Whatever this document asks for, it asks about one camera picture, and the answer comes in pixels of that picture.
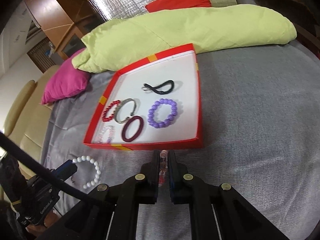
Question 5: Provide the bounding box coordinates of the silver metal bangle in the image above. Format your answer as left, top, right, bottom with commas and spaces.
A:
114, 98, 137, 124

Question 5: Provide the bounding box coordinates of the maroon hair tie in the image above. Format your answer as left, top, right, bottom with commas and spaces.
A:
120, 115, 144, 144

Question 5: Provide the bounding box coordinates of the light green folded duvet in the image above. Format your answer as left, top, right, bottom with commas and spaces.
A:
72, 4, 297, 73

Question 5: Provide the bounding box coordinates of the black hair tie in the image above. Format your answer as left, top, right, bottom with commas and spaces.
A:
141, 79, 175, 97

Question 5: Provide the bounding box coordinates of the white pearl bracelet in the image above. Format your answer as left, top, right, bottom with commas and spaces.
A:
71, 155, 102, 190

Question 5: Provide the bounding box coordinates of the pale pink crystal bracelet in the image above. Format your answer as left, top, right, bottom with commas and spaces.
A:
96, 125, 116, 145

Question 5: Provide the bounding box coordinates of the red cushion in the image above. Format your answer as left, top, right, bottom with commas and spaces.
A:
145, 0, 212, 12

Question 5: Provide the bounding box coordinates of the grey bed blanket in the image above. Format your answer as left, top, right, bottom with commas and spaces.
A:
40, 40, 319, 239

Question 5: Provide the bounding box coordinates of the beige sofa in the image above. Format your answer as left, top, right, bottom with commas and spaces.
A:
4, 65, 60, 162

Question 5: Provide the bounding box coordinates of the magenta pillow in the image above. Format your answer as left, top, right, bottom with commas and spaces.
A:
41, 48, 91, 105

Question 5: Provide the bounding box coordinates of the pink bead bracelet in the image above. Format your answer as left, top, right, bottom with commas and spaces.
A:
158, 149, 169, 188

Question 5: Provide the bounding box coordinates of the purple bead bracelet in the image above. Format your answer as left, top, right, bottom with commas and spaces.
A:
147, 98, 179, 129

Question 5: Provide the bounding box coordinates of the red bead bracelet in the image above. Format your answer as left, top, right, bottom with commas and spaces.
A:
101, 99, 122, 123

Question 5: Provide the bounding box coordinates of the wooden cabinet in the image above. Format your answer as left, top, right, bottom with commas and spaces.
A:
24, 0, 101, 60

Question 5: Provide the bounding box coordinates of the red shallow box lid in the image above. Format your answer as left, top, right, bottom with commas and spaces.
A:
83, 44, 203, 150

